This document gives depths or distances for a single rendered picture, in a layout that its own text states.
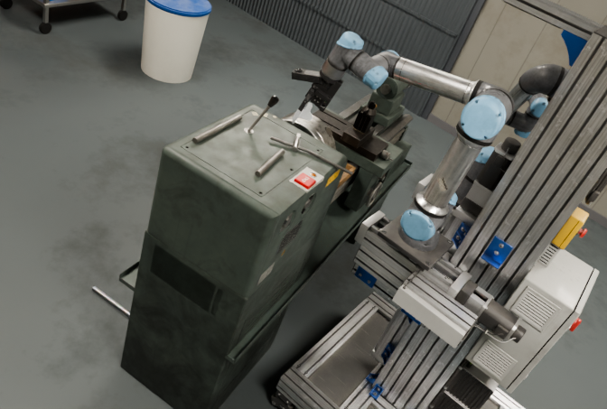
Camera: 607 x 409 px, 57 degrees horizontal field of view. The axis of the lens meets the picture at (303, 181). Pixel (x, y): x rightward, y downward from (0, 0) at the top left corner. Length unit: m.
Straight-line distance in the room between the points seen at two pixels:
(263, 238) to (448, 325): 0.69
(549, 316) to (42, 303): 2.27
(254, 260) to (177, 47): 3.20
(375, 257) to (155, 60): 3.26
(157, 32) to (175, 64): 0.30
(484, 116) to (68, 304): 2.20
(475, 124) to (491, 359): 1.02
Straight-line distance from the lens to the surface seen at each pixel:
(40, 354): 2.87
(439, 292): 2.06
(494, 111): 1.64
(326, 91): 1.89
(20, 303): 3.05
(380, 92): 3.41
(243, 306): 2.04
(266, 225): 1.78
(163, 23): 4.78
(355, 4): 6.18
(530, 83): 2.29
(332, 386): 2.74
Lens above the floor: 2.33
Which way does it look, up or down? 34 degrees down
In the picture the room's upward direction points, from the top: 21 degrees clockwise
